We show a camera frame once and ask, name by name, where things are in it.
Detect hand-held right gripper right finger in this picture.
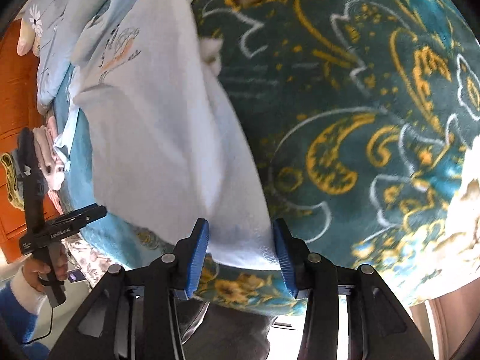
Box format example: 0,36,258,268
272,218,437,360

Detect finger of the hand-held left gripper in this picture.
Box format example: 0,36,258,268
49,203,108,230

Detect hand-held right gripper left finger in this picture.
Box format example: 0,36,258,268
49,217,211,360

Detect light blue t-shirt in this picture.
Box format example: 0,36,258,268
52,0,280,271

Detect person's left forearm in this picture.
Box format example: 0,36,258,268
0,274,51,360

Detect pink folded clothes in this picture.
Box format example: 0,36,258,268
33,116,66,192

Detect person's left hand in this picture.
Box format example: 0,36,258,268
23,245,68,293

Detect yellow patterned garment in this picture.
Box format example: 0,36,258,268
0,152,27,211

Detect grey floral bed sheet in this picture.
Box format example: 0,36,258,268
62,229,113,289

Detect person's grey pants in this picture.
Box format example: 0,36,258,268
179,302,280,360

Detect orange wooden headboard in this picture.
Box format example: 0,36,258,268
0,19,51,265

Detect teal floral blanket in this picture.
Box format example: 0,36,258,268
50,0,480,317

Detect pink floral pillow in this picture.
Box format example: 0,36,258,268
17,18,41,57

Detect light blue floral duvet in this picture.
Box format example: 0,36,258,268
20,0,126,111

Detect black cable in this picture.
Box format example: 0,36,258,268
22,304,61,346

